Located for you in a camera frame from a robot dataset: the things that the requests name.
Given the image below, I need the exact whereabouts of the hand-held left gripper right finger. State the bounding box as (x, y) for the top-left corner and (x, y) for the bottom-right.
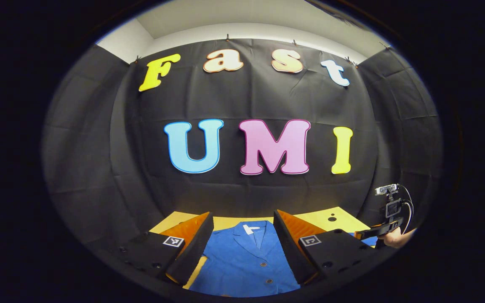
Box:
(273, 210), (388, 286)

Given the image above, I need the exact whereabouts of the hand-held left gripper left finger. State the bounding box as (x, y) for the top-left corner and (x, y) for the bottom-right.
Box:
(108, 212), (214, 287)

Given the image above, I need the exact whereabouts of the blue button shirt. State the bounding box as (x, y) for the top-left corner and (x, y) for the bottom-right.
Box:
(189, 220), (378, 297)

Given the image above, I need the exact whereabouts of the row of small backdrop clips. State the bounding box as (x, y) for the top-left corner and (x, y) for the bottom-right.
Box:
(134, 35), (390, 68)

